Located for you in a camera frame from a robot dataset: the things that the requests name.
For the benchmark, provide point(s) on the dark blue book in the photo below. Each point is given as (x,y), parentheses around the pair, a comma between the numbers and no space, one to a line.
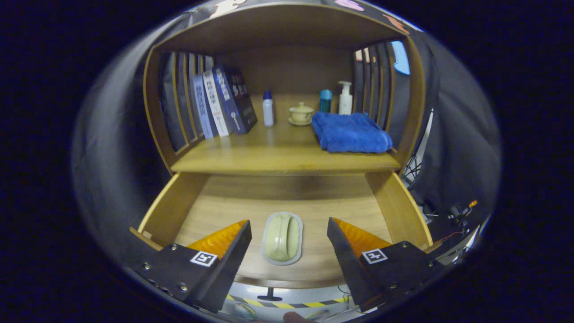
(235,98)

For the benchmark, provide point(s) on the black equipment with orange part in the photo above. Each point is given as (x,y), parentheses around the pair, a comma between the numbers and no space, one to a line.
(457,215)

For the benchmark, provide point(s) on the folded blue towel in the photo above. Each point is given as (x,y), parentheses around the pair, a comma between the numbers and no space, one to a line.
(350,132)

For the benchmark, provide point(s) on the teal bottle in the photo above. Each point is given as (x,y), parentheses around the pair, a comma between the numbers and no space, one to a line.
(326,101)

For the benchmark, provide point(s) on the wooden bamboo cabinet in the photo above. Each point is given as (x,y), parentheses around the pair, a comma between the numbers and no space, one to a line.
(278,27)

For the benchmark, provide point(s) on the black tripod stand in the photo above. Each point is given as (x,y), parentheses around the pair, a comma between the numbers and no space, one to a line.
(415,168)

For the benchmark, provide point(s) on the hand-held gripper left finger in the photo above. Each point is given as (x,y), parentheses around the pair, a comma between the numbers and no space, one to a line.
(231,264)

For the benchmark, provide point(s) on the pale green soap dish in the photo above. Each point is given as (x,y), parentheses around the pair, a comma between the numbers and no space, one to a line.
(282,237)

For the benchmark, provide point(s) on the light blue book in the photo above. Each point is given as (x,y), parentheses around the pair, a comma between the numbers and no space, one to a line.
(204,112)

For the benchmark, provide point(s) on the white pump bottle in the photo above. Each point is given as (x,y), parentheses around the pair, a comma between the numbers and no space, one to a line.
(345,98)

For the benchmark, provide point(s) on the white bottle blue cap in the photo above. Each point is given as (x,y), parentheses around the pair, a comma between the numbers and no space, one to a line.
(268,110)

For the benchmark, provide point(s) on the wooden drawer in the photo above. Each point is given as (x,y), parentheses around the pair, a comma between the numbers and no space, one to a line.
(233,206)

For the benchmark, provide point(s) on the beige lidded tea cup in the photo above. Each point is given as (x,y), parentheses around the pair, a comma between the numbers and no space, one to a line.
(301,113)

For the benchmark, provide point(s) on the white book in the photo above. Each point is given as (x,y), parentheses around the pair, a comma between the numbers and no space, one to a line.
(215,105)

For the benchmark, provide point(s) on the black round drawer knob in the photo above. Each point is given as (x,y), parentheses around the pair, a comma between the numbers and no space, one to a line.
(269,296)

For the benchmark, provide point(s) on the yellow black floor tape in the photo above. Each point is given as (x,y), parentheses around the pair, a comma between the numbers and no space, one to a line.
(287,305)

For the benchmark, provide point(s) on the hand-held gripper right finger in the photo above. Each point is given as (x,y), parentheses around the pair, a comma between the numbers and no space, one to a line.
(345,260)

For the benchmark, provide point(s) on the wooden countertop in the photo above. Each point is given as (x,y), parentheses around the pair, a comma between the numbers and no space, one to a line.
(278,152)

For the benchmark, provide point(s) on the black backdrop cloth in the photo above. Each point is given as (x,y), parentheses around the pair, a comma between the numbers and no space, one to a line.
(462,157)

